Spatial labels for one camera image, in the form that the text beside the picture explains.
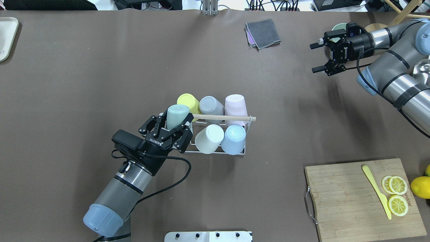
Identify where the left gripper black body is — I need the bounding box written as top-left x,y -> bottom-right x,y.
112,129 -> 173,176

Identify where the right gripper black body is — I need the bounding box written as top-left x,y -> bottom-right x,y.
324,23 -> 375,76

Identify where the green plastic cup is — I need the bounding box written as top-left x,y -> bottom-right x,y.
166,104 -> 189,130

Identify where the pink plastic cup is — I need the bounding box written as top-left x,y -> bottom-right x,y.
225,94 -> 248,117

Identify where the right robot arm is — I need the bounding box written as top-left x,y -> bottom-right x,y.
310,18 -> 430,137

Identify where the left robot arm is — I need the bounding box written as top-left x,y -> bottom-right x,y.
83,112 -> 193,242

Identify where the white plastic cup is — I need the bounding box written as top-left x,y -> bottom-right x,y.
195,124 -> 224,154

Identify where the yellow plastic cup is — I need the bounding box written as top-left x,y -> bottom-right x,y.
177,93 -> 201,114

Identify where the grey plastic cup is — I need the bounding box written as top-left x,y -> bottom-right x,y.
199,95 -> 224,115

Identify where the light blue plastic cup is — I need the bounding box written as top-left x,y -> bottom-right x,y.
220,124 -> 246,155

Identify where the light green bowl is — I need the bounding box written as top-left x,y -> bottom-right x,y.
331,23 -> 347,43

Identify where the grey folded cloth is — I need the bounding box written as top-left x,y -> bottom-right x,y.
245,19 -> 281,50

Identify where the wooden stand with round base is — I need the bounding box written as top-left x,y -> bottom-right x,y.
364,0 -> 430,32

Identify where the purple cloth under grey cloth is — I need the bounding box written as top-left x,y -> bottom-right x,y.
245,28 -> 256,48

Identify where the metal scoop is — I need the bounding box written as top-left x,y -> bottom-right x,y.
413,58 -> 430,87

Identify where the lemon slice upper left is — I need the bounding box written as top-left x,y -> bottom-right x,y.
381,175 -> 395,195

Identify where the lemon slice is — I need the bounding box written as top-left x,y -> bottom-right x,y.
381,175 -> 395,195
388,195 -> 409,216
388,176 -> 407,196

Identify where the lemon slice upper right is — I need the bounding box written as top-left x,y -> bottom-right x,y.
388,176 -> 407,196

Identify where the wooden cutting board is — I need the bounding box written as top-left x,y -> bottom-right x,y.
304,158 -> 427,242

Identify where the yellow plastic knife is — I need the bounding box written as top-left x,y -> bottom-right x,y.
361,164 -> 392,219

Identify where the whole yellow lemon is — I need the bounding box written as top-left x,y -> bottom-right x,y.
410,176 -> 430,199

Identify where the lemon slice lower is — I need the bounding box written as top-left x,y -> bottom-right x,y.
388,195 -> 409,216

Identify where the beige tray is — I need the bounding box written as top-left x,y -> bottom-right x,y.
0,17 -> 19,62

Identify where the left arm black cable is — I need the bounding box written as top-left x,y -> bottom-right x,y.
92,148 -> 192,242

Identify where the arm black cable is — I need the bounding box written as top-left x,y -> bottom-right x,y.
92,148 -> 192,242
346,47 -> 430,139

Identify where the white wire cup holder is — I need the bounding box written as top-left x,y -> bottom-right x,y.
185,113 -> 256,155

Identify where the white metal base plate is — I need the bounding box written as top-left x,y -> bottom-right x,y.
164,231 -> 253,242

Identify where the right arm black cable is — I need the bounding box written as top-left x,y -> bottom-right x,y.
346,47 -> 430,139

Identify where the aluminium camera mount post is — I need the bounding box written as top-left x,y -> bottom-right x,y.
201,0 -> 219,16

